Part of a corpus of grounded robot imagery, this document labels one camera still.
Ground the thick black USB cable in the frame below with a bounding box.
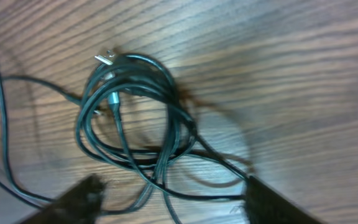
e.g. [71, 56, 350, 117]
[75, 49, 251, 224]

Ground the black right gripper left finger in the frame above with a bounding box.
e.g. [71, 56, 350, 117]
[19, 174, 106, 224]

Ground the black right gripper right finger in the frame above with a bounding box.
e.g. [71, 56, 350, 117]
[244, 176, 323, 224]

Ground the thin black USB cable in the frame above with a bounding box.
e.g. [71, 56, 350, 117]
[0, 42, 83, 209]

